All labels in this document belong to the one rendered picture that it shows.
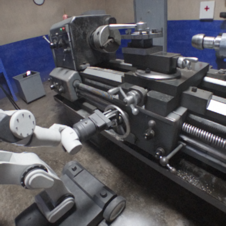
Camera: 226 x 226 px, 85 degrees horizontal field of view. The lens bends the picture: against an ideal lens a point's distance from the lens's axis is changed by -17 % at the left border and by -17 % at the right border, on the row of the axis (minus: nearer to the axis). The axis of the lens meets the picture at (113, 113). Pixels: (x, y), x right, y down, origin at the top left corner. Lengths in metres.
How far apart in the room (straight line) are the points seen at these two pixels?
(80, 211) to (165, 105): 0.87
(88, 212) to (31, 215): 0.36
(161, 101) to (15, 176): 0.72
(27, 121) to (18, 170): 0.35
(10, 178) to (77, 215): 0.55
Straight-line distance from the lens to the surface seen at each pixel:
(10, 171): 0.72
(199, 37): 0.89
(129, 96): 0.65
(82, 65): 1.38
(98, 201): 1.08
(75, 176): 1.23
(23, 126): 0.42
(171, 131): 0.69
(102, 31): 1.30
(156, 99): 0.65
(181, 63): 0.71
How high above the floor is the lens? 1.17
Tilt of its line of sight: 32 degrees down
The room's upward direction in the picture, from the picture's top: 7 degrees counter-clockwise
